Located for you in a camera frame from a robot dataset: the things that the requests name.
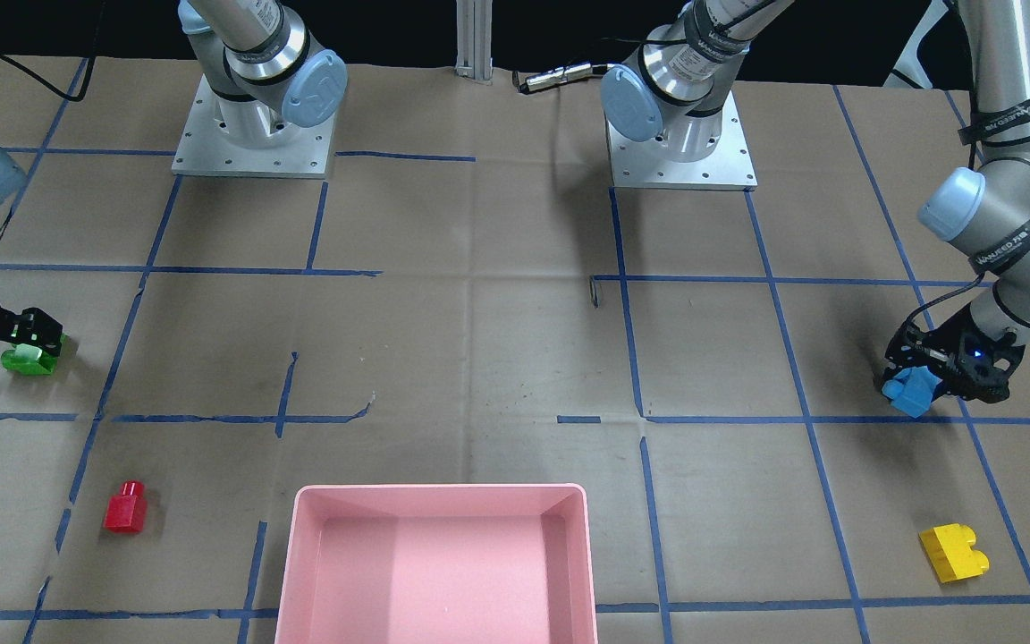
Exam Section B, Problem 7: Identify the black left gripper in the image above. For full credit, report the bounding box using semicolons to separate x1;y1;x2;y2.
884;313;1026;403

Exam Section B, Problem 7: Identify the green two-stud block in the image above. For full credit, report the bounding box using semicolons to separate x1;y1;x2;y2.
0;338;61;376

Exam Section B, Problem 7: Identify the blue three-stud block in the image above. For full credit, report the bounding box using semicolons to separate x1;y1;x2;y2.
882;366;941;419

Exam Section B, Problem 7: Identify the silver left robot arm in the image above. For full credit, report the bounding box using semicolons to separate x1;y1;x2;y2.
600;1;1030;417

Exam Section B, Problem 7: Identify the pink plastic box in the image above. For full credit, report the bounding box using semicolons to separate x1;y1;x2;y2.
275;482;598;643

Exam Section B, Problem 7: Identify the yellow two-stud block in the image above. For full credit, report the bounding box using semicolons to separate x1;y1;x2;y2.
918;523;991;583

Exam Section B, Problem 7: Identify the red small block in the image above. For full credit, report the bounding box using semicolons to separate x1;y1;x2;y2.
103;480;148;534

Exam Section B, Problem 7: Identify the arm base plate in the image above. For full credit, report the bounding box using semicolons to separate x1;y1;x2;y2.
606;93;759;191
171;78;339;180

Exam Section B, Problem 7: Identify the aluminium frame post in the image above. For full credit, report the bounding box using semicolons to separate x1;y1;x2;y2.
454;0;494;84

